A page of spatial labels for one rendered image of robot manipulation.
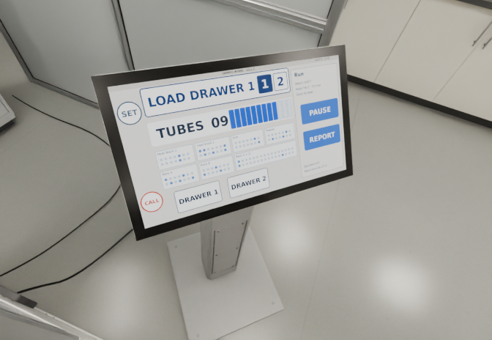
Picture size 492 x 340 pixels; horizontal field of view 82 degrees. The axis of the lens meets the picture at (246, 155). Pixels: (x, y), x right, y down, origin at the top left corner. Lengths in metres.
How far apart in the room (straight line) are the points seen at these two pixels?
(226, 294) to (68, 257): 0.81
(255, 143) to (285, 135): 0.07
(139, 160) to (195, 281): 1.04
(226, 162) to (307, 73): 0.26
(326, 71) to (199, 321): 1.20
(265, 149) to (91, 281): 1.25
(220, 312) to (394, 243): 1.07
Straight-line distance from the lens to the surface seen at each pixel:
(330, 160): 0.70
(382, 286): 1.79
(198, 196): 0.58
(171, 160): 0.55
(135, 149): 0.55
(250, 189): 0.61
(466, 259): 2.17
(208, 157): 0.57
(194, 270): 1.53
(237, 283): 1.52
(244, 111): 0.58
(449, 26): 2.60
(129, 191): 0.57
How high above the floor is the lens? 1.51
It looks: 51 degrees down
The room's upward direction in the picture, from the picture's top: 10 degrees clockwise
